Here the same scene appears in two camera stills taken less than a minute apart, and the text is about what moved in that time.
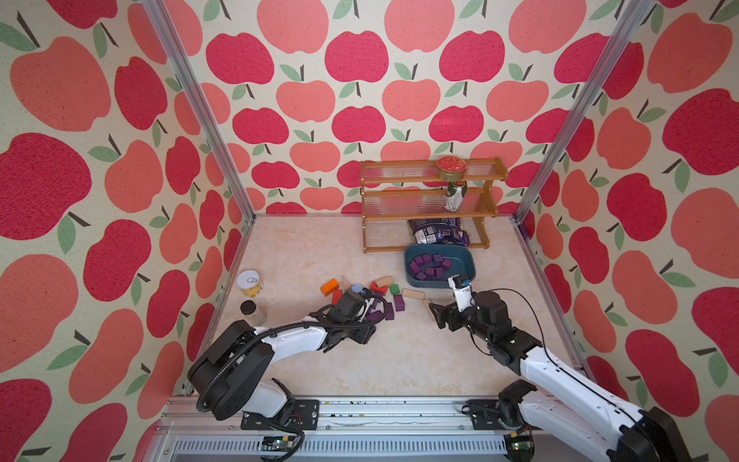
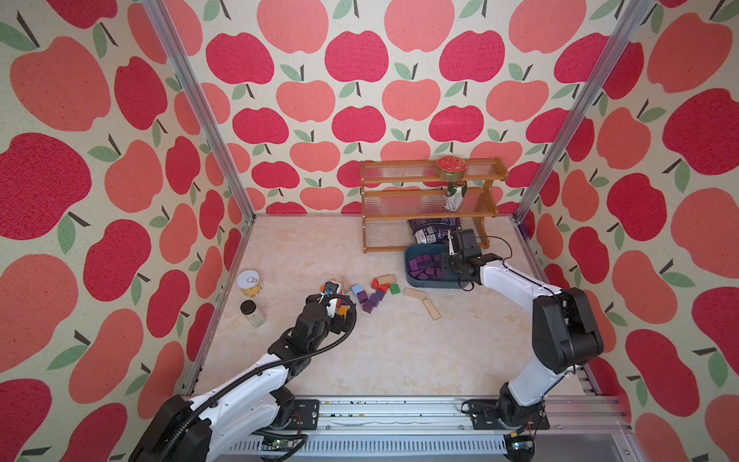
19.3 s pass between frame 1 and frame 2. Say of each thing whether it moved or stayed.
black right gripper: moved
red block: stayed
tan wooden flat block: stayed
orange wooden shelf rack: stayed
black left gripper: moved
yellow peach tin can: stayed
